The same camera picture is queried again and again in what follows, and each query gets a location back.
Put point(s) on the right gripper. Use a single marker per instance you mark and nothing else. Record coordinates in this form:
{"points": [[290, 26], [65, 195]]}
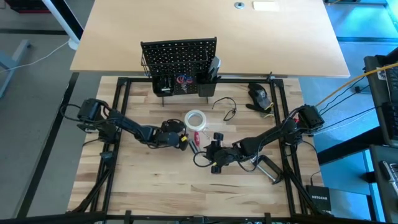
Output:
{"points": [[224, 154]]}

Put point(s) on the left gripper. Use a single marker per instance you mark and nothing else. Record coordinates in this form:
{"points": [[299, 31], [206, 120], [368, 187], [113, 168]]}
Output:
{"points": [[168, 138]]}

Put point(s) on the white tape roll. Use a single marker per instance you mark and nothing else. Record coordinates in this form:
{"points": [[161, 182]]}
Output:
{"points": [[186, 120]]}

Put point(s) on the red and blue scissors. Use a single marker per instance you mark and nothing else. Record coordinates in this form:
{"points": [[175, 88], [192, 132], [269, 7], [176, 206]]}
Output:
{"points": [[182, 80]]}

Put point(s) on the grey metal tool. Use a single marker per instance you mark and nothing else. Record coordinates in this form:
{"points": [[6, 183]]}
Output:
{"points": [[216, 65]]}

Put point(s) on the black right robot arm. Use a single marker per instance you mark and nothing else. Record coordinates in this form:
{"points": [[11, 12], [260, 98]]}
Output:
{"points": [[267, 137]]}

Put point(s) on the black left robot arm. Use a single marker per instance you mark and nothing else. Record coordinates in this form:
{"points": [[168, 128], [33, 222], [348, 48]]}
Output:
{"points": [[130, 127]]}

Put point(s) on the black plastic pegboard bin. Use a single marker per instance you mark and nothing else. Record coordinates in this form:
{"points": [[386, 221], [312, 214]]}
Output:
{"points": [[157, 91], [205, 91]]}

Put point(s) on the silver and black C-clamp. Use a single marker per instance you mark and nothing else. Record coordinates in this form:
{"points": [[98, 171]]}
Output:
{"points": [[267, 172]]}

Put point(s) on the black grey work glove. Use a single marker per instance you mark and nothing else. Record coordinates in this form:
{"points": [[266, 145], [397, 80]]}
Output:
{"points": [[259, 96]]}

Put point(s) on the black metal pegboard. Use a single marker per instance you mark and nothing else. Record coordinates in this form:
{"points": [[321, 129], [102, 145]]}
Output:
{"points": [[180, 57]]}

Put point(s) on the light wooden desk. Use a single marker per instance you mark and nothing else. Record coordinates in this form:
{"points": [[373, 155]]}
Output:
{"points": [[217, 31]]}

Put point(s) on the silver desk grommet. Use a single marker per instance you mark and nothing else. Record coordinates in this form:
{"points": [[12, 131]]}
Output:
{"points": [[239, 5]]}

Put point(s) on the white card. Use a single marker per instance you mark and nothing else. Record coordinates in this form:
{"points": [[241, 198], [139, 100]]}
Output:
{"points": [[265, 6]]}

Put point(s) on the white desk leg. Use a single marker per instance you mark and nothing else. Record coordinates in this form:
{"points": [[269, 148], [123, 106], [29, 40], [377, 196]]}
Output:
{"points": [[61, 21]]}

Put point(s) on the dark side desk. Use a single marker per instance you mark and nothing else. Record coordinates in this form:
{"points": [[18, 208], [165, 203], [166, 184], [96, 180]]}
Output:
{"points": [[377, 93]]}

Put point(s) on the grey handheld device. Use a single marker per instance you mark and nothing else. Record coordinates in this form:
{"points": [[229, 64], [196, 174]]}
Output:
{"points": [[388, 174]]}

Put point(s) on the black keyboard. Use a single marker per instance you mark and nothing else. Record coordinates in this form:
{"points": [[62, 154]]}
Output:
{"points": [[393, 118]]}

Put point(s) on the grey metal table base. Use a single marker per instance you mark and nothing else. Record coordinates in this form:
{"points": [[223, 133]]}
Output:
{"points": [[9, 62]]}

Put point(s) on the black and red crate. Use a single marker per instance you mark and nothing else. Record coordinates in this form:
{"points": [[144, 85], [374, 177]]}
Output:
{"points": [[25, 6]]}

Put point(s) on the black Netgear network switch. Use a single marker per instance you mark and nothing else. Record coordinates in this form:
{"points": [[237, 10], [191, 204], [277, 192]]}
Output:
{"points": [[318, 199]]}

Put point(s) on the black aluminium table frame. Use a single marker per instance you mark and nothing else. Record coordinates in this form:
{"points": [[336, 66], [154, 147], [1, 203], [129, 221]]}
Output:
{"points": [[77, 217]]}

